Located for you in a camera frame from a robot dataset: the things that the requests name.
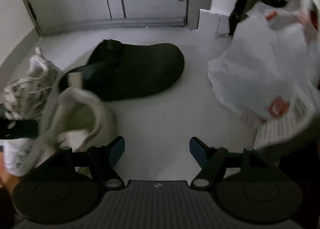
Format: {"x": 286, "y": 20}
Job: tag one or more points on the white plastic bag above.
{"x": 262, "y": 68}

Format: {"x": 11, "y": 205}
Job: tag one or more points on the dark green felt clog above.
{"x": 140, "y": 71}

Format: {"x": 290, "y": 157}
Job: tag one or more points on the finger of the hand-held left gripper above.
{"x": 22, "y": 130}

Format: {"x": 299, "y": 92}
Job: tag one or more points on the white patterned sneaker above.
{"x": 82, "y": 108}
{"x": 27, "y": 91}

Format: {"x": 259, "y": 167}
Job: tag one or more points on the orange cat-shaped floor mat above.
{"x": 8, "y": 174}

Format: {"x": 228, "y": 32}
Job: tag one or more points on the dark cloth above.
{"x": 237, "y": 13}

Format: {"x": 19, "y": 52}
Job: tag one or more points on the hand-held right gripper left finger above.
{"x": 117, "y": 148}

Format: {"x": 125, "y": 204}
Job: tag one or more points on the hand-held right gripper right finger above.
{"x": 197, "y": 150}

